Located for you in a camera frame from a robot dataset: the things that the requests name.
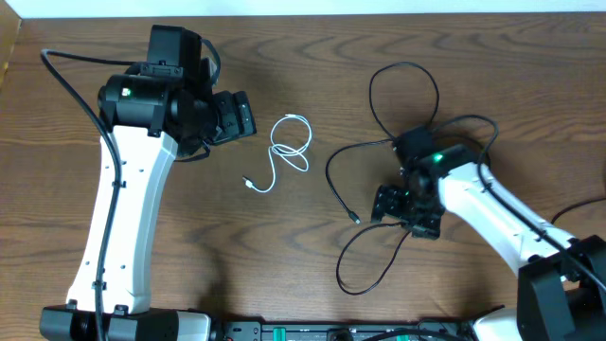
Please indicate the cardboard box edge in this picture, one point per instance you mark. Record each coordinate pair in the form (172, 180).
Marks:
(9, 30)

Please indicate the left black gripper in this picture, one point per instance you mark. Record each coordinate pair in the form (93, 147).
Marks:
(239, 121)

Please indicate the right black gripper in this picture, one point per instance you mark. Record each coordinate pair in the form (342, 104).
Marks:
(386, 204)

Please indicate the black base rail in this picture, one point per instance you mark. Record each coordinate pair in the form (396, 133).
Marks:
(261, 330)

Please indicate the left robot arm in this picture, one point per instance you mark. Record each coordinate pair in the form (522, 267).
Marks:
(156, 113)

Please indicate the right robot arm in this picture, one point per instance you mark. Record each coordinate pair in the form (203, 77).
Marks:
(561, 279)

